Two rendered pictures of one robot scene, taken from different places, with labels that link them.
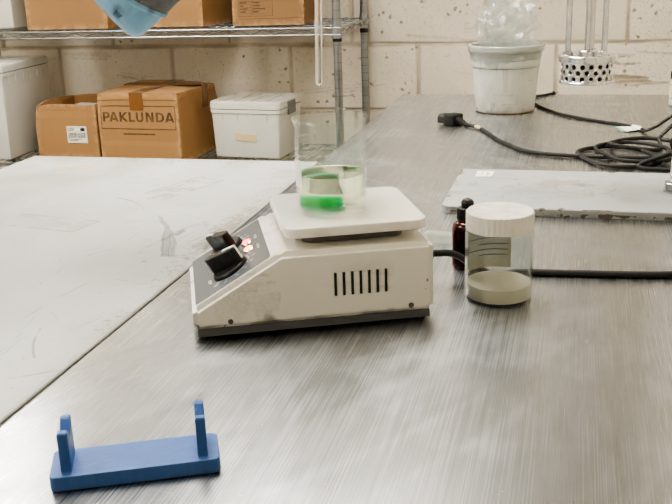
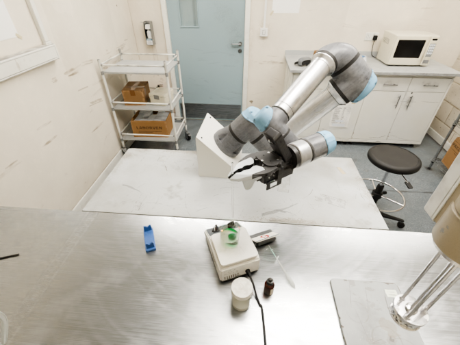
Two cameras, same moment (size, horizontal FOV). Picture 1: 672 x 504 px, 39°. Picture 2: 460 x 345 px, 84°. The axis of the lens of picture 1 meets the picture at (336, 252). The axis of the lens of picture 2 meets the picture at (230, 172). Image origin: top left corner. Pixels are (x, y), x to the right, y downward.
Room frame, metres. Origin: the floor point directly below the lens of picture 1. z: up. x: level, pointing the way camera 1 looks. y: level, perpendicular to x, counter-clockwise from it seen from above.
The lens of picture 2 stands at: (0.69, -0.50, 1.65)
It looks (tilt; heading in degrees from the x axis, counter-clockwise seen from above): 37 degrees down; 80
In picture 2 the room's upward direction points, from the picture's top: straight up
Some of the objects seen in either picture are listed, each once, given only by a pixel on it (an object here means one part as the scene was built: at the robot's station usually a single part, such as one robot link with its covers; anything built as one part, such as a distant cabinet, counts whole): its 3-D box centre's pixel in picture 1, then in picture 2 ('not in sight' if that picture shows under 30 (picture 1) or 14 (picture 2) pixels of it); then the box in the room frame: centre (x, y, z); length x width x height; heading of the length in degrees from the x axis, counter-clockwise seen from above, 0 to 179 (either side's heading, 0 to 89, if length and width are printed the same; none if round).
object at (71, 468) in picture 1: (134, 442); (148, 237); (0.51, 0.13, 0.92); 0.10 x 0.03 x 0.04; 100
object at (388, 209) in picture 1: (343, 210); (233, 245); (0.79, -0.01, 0.98); 0.12 x 0.12 x 0.01; 9
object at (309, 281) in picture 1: (316, 260); (231, 247); (0.78, 0.02, 0.94); 0.22 x 0.13 x 0.08; 99
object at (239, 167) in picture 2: not in sight; (240, 174); (0.81, 0.03, 1.23); 0.09 x 0.03 x 0.06; 20
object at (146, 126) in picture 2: not in sight; (148, 100); (0.29, 2.30, 0.59); 0.65 x 0.48 x 0.93; 165
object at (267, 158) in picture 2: not in sight; (274, 165); (0.92, 0.06, 1.23); 0.12 x 0.08 x 0.09; 22
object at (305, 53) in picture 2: not in sight; (356, 53); (2.76, 2.47, 0.93); 1.70 x 0.01 x 0.06; 165
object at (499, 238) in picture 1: (499, 253); (241, 294); (0.79, -0.14, 0.94); 0.06 x 0.06 x 0.08
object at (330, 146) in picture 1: (332, 165); (230, 234); (0.78, 0.00, 1.03); 0.07 x 0.06 x 0.08; 151
